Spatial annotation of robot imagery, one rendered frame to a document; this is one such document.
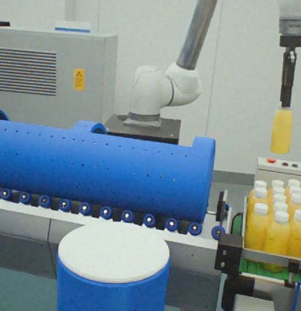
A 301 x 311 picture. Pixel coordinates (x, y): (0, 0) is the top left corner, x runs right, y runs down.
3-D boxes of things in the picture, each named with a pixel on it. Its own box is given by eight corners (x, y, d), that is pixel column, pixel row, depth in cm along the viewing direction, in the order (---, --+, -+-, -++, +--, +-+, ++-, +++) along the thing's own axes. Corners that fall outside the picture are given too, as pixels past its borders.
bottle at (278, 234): (270, 259, 133) (279, 212, 127) (287, 269, 128) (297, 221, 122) (256, 264, 129) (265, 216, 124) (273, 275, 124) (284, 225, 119)
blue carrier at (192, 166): (-1, 169, 175) (-3, 101, 167) (209, 204, 157) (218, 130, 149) (-46, 193, 149) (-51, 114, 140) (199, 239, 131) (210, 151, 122)
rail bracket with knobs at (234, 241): (216, 258, 131) (220, 228, 127) (239, 262, 129) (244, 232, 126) (212, 275, 121) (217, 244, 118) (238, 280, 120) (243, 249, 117)
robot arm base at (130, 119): (121, 116, 217) (121, 105, 215) (164, 120, 215) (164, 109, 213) (114, 124, 200) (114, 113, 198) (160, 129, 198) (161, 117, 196)
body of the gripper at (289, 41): (278, 34, 143) (275, 62, 146) (281, 35, 135) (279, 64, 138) (301, 34, 142) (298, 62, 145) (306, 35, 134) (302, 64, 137)
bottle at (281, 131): (288, 155, 148) (294, 110, 142) (269, 153, 150) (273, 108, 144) (289, 150, 153) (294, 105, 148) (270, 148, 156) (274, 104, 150)
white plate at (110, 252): (133, 294, 88) (132, 299, 89) (186, 241, 112) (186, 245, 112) (34, 253, 100) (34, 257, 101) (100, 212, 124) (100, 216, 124)
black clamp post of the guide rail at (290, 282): (284, 281, 121) (288, 257, 119) (294, 283, 121) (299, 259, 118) (284, 286, 119) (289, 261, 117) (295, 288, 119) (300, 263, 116)
